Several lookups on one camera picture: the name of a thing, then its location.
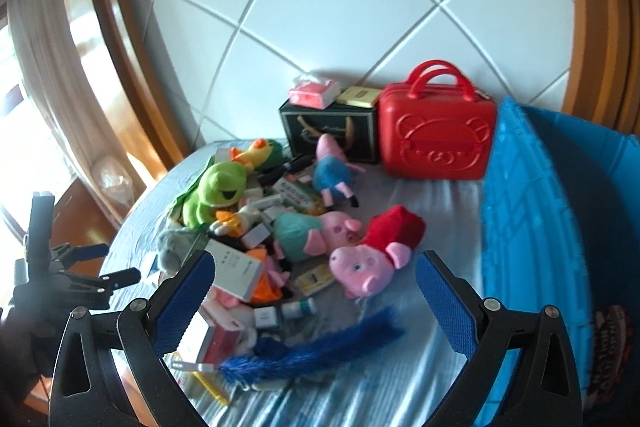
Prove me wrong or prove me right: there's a beige curtain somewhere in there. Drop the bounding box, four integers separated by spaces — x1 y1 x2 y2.
0 0 117 220

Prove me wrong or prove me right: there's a pig plush with red dress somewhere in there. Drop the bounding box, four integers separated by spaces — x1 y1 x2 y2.
328 204 428 300

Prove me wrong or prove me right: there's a blue plastic crate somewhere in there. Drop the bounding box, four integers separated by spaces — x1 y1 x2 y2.
471 96 640 427

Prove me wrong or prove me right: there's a pink box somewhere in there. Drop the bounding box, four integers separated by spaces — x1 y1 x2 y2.
196 311 247 362

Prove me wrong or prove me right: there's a yellow and green duck plush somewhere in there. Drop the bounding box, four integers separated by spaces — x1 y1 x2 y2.
229 137 287 174

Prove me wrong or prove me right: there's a small yellow and black box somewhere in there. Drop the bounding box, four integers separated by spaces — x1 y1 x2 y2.
294 266 336 296

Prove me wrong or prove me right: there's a pig plush with blue body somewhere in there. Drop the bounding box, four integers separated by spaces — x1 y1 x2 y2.
311 133 362 208

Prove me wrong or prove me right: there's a yellow flat box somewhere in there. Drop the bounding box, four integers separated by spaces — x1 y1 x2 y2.
335 85 383 110

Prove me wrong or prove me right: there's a blue furry tail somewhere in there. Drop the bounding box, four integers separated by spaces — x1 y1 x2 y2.
221 306 404 389

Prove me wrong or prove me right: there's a grey furry plush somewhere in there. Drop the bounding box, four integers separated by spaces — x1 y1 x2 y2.
156 226 199 274

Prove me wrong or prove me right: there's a green and white medicine box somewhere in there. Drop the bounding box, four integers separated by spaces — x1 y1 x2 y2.
271 178 322 214

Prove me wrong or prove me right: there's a white carton box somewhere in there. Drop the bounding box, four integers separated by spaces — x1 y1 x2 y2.
201 237 264 304

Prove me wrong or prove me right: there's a pig plush with teal dress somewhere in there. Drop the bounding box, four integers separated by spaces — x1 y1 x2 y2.
271 210 364 261

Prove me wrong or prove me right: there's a red toy suitcase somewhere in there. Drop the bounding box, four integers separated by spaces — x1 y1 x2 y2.
376 59 499 181

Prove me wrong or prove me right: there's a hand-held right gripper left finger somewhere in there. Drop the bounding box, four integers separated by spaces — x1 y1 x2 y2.
47 249 217 427

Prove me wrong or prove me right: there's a pink tissue packet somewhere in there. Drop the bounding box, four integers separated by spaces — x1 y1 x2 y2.
288 75 342 110

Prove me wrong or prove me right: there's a small white box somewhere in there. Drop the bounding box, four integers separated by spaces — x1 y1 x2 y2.
253 306 281 334

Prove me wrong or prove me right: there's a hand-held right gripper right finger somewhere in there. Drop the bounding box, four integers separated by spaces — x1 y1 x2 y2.
414 249 585 427

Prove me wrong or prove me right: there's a black gift box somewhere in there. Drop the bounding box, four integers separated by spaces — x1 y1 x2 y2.
278 98 382 166

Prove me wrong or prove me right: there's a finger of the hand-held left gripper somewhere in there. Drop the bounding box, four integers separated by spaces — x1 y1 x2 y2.
59 267 143 309
49 244 110 269

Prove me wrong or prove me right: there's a clear plastic bag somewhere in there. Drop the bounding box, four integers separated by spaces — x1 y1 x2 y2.
94 156 134 204

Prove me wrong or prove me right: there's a white and green tube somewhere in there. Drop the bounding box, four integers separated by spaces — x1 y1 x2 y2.
281 297 319 320

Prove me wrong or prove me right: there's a wooden cabinet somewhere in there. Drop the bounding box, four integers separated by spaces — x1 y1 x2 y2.
49 178 122 250

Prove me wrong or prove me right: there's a white and orange plush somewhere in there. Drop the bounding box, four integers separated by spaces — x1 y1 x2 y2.
209 203 267 239

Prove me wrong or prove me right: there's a green frog plush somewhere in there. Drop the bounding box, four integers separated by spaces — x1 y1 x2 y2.
179 161 249 229

